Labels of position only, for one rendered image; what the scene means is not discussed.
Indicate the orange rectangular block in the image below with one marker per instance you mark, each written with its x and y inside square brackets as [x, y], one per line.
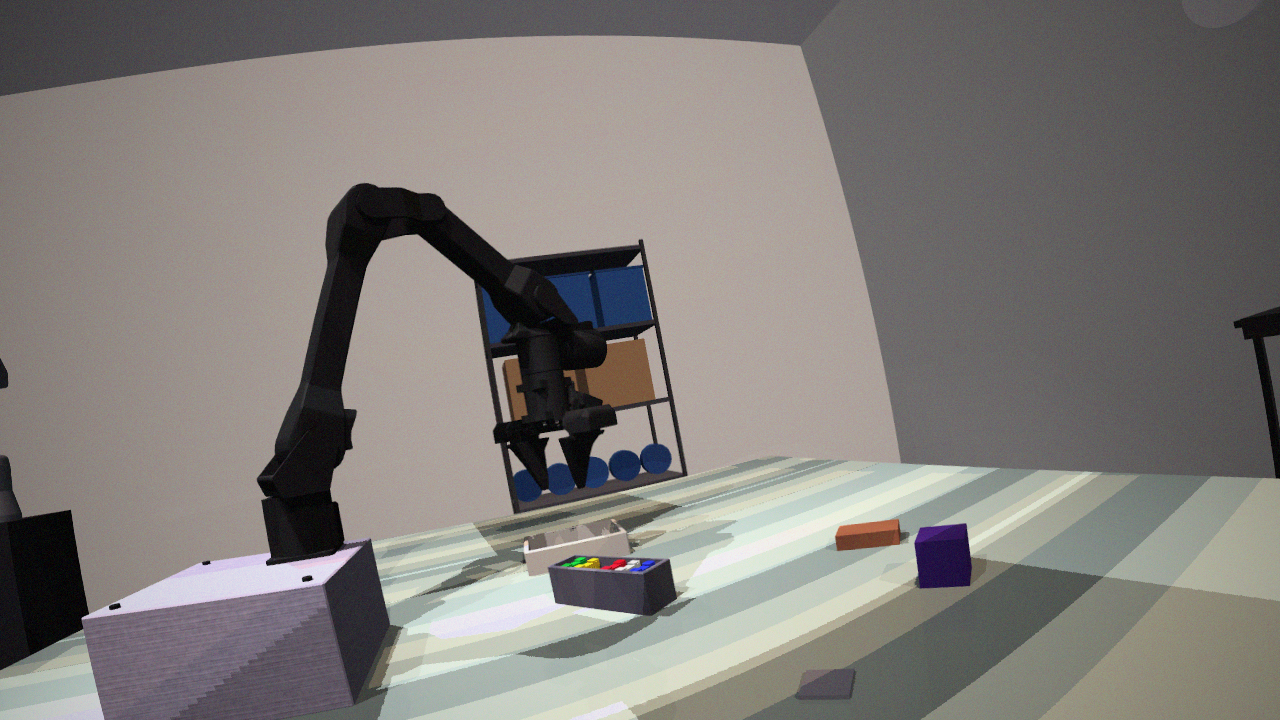
[868, 535]

